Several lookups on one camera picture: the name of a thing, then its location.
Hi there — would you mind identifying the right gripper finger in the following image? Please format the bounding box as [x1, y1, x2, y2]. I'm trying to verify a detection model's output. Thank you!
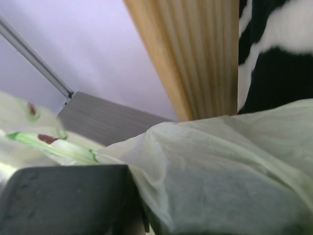
[0, 165, 149, 235]

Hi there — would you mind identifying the translucent plastic bag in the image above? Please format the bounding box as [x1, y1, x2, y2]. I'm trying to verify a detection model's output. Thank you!
[0, 93, 313, 235]

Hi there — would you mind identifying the wooden clothes rack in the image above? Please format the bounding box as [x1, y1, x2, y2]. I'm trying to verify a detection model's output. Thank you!
[125, 0, 239, 121]

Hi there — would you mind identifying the black white patterned garment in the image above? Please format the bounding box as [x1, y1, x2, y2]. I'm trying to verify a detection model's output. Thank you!
[238, 0, 313, 114]

